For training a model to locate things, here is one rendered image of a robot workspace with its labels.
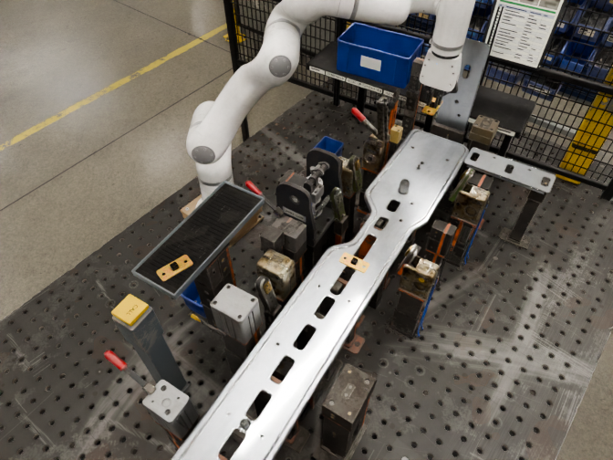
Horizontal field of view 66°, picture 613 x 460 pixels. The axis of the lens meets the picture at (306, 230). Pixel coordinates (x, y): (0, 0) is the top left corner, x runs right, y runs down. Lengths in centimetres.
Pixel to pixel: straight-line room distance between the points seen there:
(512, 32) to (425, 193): 69
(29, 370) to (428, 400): 123
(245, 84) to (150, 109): 245
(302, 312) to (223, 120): 61
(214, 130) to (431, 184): 72
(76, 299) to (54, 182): 169
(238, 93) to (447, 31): 58
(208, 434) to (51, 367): 72
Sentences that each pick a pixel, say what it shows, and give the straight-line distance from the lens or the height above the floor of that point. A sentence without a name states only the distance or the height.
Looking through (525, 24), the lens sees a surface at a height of 130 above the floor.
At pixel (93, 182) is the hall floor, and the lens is 333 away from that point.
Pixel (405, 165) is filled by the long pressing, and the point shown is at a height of 100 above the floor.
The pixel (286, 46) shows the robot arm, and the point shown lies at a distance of 129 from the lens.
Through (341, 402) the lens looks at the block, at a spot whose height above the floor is 103.
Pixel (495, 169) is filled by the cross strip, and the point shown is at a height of 100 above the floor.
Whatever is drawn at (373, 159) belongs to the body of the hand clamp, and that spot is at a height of 99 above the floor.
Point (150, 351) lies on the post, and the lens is 129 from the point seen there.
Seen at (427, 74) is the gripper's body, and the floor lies 136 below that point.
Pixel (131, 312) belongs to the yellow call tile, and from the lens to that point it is 117.
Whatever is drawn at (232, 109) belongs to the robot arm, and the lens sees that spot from 145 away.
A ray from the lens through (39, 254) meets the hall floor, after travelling 305.
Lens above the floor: 211
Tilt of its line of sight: 50 degrees down
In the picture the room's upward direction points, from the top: 1 degrees counter-clockwise
